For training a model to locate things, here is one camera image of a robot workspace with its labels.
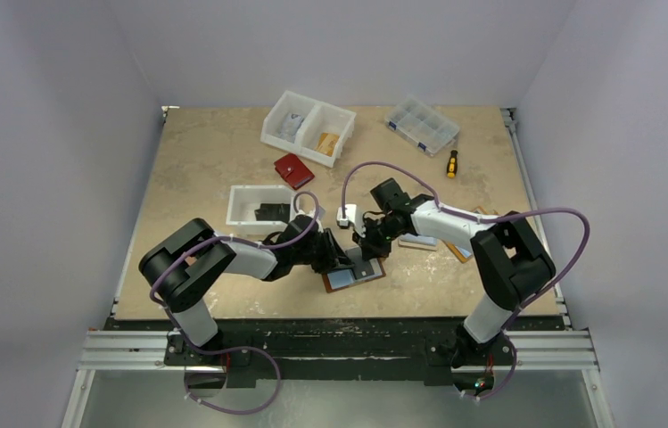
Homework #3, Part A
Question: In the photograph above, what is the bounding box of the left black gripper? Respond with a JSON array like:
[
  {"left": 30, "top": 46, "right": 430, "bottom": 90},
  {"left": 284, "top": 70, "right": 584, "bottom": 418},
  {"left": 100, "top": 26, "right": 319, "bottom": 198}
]
[{"left": 292, "top": 228, "right": 353, "bottom": 274}]

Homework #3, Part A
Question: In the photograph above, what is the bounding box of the tan leather card holder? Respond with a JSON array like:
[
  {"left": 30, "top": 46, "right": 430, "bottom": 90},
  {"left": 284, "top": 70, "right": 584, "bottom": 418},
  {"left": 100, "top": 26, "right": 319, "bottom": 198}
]
[{"left": 323, "top": 247, "right": 386, "bottom": 293}]

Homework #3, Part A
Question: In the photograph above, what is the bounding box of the small white plastic bin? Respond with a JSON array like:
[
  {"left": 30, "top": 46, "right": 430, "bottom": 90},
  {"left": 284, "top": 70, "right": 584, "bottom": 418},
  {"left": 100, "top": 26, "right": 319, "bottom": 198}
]
[{"left": 226, "top": 185, "right": 294, "bottom": 235}]

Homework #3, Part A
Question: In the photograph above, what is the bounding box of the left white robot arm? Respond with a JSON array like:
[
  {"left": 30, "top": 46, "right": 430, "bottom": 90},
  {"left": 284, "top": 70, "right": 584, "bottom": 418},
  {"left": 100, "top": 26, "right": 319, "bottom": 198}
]
[{"left": 138, "top": 214, "right": 354, "bottom": 365}]

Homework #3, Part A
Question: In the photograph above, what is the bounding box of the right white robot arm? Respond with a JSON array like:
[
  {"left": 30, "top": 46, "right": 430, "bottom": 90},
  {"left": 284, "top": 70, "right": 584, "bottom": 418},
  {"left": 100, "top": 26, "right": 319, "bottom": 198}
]
[{"left": 352, "top": 178, "right": 556, "bottom": 363}]

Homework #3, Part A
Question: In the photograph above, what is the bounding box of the blue card white tray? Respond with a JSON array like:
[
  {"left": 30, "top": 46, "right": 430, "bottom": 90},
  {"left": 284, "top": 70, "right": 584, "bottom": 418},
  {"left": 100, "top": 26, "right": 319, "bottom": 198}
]
[{"left": 397, "top": 234, "right": 438, "bottom": 251}]

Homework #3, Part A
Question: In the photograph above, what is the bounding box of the black card in bin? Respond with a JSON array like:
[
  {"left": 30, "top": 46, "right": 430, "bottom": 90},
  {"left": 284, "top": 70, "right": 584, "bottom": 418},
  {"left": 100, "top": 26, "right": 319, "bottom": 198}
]
[{"left": 254, "top": 203, "right": 291, "bottom": 223}]

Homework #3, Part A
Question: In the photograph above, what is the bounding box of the red leather card holder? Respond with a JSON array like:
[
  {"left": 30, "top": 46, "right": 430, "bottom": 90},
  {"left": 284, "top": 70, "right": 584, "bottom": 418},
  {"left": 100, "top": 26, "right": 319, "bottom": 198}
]
[{"left": 274, "top": 153, "right": 315, "bottom": 190}]

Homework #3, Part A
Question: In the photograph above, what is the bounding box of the gold card in bin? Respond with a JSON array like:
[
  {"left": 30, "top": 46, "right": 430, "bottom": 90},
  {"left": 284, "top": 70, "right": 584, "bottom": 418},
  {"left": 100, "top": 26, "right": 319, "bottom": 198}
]
[{"left": 316, "top": 133, "right": 340, "bottom": 157}]

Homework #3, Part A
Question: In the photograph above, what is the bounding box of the patterned card in bin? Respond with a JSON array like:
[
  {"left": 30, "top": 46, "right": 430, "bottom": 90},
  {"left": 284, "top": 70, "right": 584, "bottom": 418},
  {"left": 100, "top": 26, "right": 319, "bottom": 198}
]
[{"left": 276, "top": 112, "right": 305, "bottom": 143}]

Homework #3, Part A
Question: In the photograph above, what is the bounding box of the yellow black screwdriver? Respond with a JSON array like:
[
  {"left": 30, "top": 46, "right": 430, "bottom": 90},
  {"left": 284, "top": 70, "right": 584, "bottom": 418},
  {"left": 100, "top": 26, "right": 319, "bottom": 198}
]
[{"left": 446, "top": 149, "right": 458, "bottom": 178}]

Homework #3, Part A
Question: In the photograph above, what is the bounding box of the white two-compartment bin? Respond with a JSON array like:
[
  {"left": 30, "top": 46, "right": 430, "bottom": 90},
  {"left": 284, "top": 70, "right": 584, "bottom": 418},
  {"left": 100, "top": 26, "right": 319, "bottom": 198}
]
[{"left": 260, "top": 90, "right": 357, "bottom": 168}]

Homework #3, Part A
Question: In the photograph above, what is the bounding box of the clear plastic organizer box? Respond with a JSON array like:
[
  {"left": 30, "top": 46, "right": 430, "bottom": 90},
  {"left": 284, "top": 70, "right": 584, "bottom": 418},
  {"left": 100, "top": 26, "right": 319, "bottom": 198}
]
[{"left": 384, "top": 96, "right": 460, "bottom": 156}]

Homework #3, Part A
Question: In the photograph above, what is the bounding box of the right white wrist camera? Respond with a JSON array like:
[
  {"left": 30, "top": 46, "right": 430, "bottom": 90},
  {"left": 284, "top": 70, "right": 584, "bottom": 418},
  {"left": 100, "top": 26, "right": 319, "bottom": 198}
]
[{"left": 336, "top": 203, "right": 365, "bottom": 236}]

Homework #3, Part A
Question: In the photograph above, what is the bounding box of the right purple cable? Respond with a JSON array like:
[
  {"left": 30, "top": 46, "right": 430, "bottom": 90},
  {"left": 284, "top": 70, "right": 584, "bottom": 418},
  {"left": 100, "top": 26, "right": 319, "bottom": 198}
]
[{"left": 340, "top": 161, "right": 591, "bottom": 403}]

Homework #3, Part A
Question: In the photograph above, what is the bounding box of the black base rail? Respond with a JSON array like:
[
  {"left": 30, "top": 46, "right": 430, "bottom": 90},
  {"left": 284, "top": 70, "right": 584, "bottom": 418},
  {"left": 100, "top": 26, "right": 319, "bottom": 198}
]
[{"left": 164, "top": 317, "right": 514, "bottom": 389}]

